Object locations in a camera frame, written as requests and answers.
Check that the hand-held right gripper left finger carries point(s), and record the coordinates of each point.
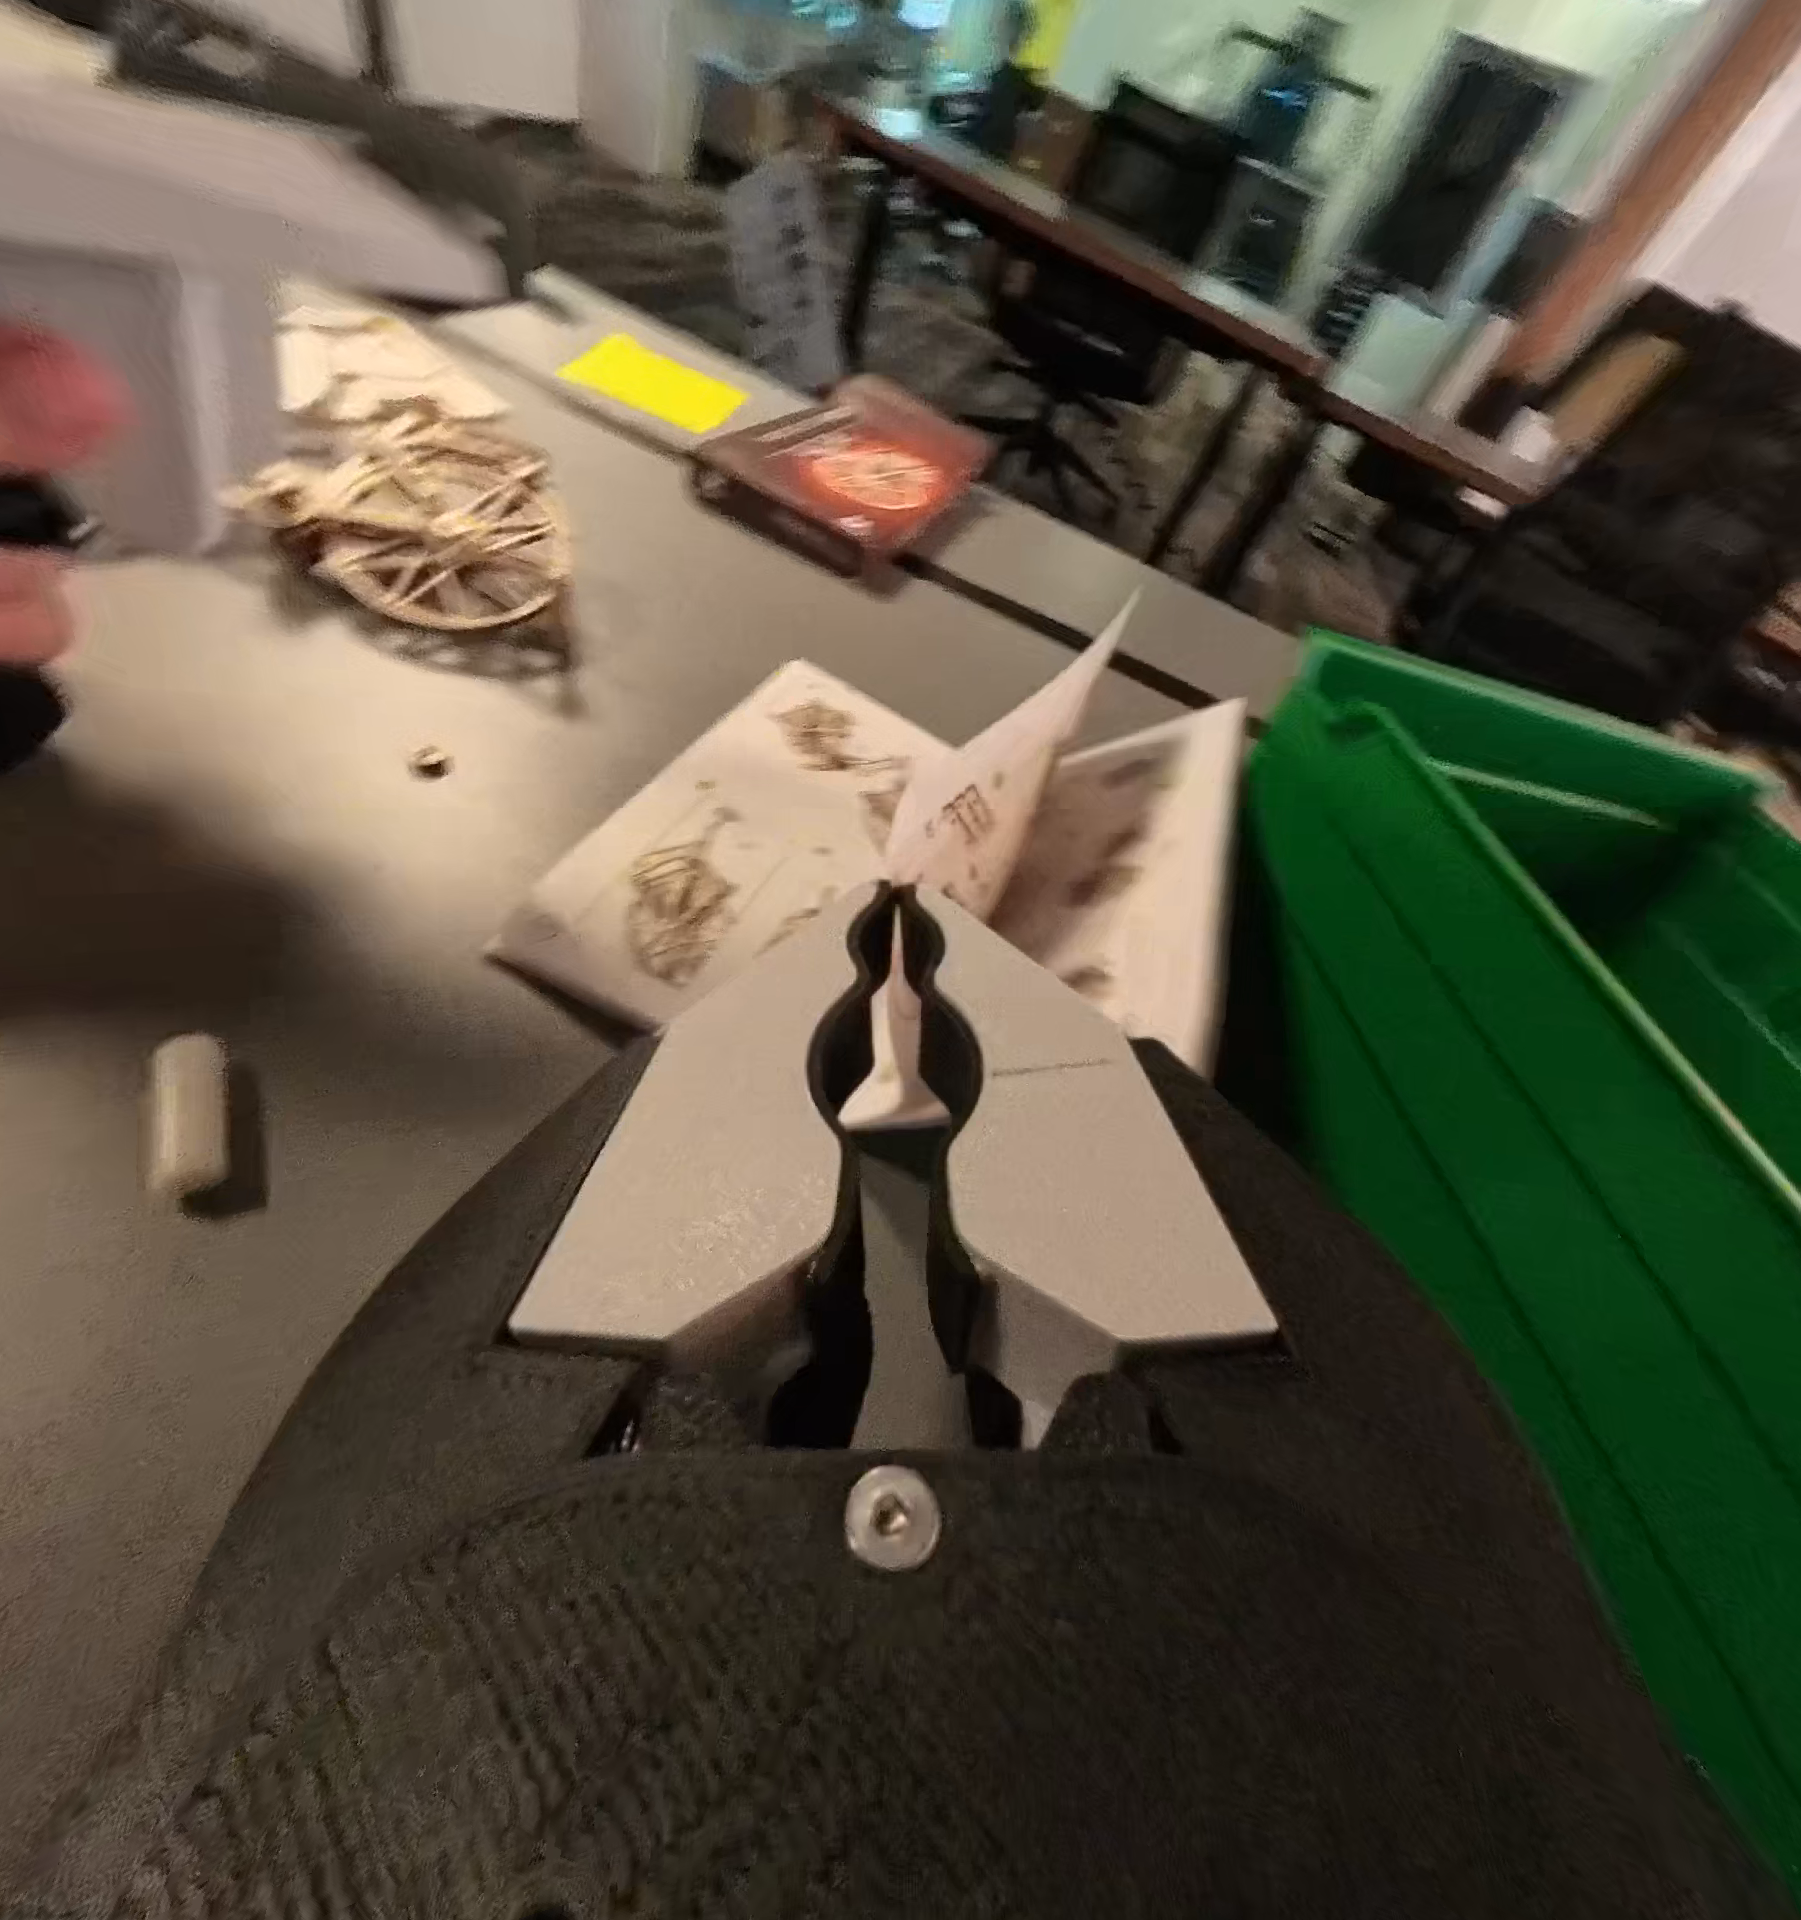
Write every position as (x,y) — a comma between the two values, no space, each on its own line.
(691,1200)

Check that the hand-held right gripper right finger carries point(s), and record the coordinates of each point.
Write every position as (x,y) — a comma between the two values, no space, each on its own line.
(1112,1200)

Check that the wooden bicycle model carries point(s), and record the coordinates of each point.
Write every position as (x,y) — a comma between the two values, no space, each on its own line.
(423,526)

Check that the instruction booklet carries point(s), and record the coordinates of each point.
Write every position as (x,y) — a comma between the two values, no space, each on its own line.
(719,856)

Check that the large pale wooden parts sheet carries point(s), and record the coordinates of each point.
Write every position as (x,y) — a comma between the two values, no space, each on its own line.
(374,359)

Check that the dark red model kit box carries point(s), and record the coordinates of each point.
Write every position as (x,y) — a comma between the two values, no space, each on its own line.
(854,465)

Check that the person's left hand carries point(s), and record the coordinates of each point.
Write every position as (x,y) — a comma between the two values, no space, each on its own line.
(32,398)

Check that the white table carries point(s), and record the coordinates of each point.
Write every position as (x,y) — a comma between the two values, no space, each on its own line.
(239,180)

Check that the green plastic bin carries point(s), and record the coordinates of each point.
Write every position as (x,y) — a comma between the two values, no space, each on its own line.
(1516,1125)

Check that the small round wooden peg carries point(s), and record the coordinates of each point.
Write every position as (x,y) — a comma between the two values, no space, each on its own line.
(429,760)

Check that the yellow sticky note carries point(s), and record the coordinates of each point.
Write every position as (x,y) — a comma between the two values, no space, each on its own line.
(654,389)

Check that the small white wax stick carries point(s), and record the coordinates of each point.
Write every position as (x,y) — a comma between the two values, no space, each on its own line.
(190,1119)

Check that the grey mesh office chair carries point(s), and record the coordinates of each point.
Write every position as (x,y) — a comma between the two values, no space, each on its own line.
(804,253)

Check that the black shelf rack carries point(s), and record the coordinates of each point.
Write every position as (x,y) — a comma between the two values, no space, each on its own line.
(1665,495)

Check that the long brown table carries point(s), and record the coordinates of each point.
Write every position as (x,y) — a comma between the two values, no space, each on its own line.
(1140,279)

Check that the black equipment case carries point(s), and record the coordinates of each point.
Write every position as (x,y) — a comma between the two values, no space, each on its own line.
(1170,164)

